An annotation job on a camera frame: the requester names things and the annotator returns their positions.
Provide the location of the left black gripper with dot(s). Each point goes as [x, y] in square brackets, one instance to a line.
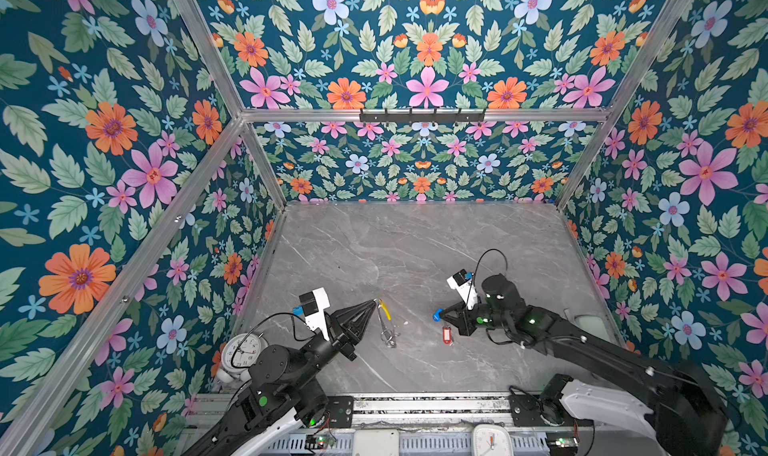
[345, 334]

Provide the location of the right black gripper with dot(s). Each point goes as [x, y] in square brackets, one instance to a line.
[461, 318]

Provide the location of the red capped key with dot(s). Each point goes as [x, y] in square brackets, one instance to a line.
[447, 337]

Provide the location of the grey yellow keyring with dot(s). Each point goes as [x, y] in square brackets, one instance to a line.
[388, 332]

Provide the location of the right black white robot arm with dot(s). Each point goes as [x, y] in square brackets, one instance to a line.
[676, 405]

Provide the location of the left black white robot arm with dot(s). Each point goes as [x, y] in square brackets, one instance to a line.
[284, 394]

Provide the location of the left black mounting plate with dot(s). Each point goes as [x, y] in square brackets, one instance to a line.
[338, 413]

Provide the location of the black mounting plate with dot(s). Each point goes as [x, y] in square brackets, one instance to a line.
[525, 410]
[338, 413]

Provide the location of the white alarm clock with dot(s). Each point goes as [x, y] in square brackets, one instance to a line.
[237, 356]

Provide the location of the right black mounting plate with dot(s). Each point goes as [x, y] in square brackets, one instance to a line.
[525, 410]

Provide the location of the white square device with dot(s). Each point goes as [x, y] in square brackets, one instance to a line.
[376, 442]

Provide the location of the left small circuit board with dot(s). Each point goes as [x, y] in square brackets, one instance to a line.
[320, 443]

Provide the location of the small circuit board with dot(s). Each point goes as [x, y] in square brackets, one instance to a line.
[320, 443]
[562, 445]

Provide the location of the pale green sponge block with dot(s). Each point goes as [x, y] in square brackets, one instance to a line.
[593, 325]

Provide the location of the right small circuit board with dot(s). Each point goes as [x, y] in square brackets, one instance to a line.
[562, 445]

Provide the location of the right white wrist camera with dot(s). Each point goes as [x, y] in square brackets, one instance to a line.
[463, 283]

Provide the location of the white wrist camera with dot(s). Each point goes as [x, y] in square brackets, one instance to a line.
[312, 311]
[463, 283]

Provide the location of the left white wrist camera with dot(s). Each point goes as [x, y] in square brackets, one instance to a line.
[312, 311]

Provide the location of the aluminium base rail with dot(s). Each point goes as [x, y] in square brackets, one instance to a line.
[432, 411]

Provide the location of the black hook rail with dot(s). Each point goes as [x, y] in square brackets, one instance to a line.
[437, 115]

